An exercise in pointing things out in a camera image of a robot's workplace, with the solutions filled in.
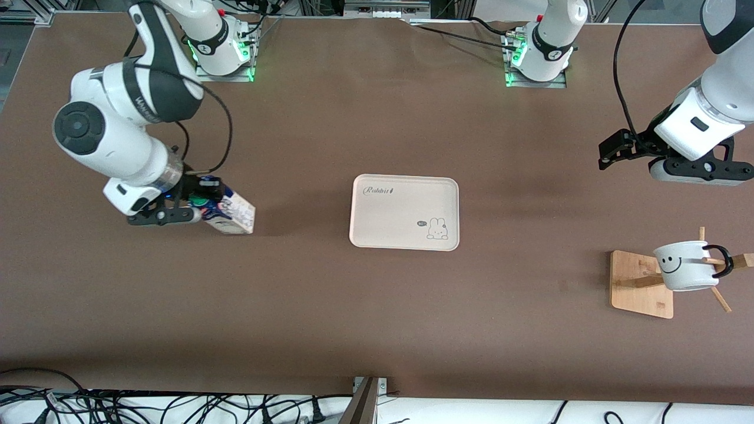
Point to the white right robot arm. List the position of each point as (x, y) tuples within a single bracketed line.
[(118, 141)]

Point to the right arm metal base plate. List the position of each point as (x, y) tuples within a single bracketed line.
[(203, 77)]

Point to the cream rabbit print tray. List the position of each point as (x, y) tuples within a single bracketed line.
[(389, 218)]

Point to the aluminium profile post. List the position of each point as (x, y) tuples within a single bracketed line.
[(362, 409)]

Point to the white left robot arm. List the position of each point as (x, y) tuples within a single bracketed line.
[(548, 65)]

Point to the white smiley face cup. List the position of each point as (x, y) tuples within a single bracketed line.
[(683, 277)]

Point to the small metal corner bracket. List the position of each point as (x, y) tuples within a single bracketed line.
[(382, 386)]

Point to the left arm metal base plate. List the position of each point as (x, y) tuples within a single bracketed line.
[(559, 85)]

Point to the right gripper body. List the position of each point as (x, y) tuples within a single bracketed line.
[(189, 186)]

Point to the aluminium corner profile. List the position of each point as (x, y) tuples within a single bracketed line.
[(23, 17)]

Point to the blue white milk carton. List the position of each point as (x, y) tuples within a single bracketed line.
[(235, 218)]

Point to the wooden mug stand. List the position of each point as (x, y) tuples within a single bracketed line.
[(639, 294)]

